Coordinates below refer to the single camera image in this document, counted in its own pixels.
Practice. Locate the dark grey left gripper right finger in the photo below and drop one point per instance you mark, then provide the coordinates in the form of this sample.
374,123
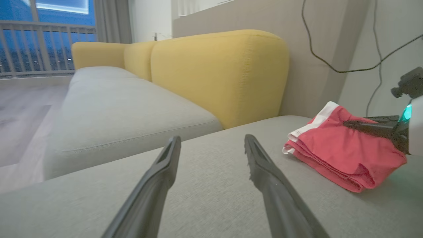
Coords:
277,195

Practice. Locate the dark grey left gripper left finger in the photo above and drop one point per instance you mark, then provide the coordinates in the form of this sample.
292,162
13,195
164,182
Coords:
148,195

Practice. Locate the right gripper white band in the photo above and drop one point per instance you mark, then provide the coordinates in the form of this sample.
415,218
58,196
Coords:
414,132

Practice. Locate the grey sofa seat cushion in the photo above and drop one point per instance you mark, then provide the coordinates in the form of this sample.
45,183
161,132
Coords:
125,112

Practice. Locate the large yellow sofa back cushion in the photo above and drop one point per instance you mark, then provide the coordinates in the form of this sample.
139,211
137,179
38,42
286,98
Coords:
221,76

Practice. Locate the small yellow sofa back cushion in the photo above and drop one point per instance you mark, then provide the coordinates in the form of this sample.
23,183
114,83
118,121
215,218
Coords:
138,59

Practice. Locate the yellow sofa armrest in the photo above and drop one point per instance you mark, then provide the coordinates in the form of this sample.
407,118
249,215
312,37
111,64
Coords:
97,54

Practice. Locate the grey curtain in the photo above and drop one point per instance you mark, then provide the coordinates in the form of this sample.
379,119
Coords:
114,19

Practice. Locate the white balcony railing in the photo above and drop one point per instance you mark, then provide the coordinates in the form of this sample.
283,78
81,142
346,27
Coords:
39,49

